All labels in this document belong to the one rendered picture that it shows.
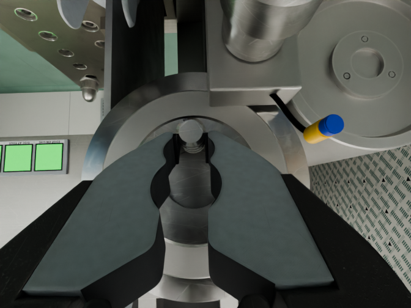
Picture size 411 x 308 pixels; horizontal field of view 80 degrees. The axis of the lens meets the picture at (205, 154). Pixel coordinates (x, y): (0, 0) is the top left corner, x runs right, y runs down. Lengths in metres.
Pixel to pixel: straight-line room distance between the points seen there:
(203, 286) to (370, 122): 0.15
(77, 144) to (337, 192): 0.47
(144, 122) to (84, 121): 3.10
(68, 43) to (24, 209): 0.33
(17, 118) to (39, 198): 3.12
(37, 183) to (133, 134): 0.44
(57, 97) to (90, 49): 3.04
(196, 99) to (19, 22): 0.33
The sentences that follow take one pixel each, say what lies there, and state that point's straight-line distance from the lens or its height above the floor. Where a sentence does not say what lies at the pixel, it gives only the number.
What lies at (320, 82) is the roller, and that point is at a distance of 0.19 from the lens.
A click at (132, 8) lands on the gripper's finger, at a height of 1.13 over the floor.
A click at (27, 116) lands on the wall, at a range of 3.61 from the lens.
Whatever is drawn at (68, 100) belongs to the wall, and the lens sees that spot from 3.42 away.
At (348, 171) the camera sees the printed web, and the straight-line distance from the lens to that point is 0.34.
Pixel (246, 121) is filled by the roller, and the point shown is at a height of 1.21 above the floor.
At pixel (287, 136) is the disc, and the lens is 0.17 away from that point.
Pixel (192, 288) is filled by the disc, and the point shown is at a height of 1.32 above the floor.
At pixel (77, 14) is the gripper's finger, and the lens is 0.22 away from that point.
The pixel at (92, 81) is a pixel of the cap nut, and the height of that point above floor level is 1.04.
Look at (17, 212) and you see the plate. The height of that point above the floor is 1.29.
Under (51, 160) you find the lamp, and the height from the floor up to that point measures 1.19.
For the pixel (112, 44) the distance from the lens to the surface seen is 0.21.
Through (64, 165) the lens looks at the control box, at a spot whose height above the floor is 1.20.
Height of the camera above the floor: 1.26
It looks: 8 degrees down
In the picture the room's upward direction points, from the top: 178 degrees clockwise
